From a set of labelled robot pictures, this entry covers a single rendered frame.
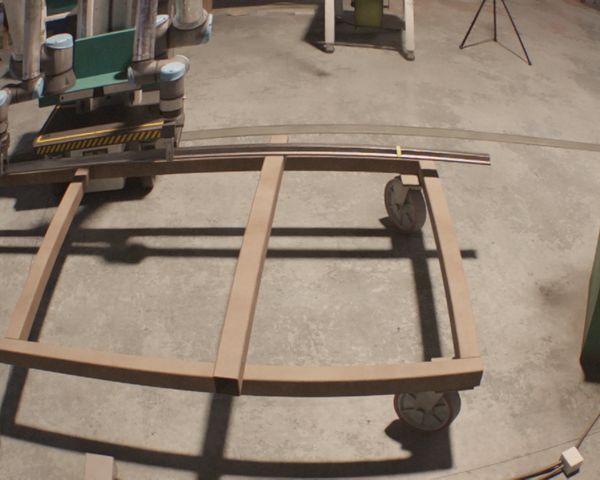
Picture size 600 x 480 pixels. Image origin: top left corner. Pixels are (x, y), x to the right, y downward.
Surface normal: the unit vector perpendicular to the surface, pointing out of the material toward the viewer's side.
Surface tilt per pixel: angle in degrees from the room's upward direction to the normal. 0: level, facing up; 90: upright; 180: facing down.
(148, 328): 0
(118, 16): 90
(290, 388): 90
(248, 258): 0
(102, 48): 90
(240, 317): 0
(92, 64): 90
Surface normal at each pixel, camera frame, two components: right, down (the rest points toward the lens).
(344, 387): 0.00, 0.53
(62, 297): 0.00, -0.85
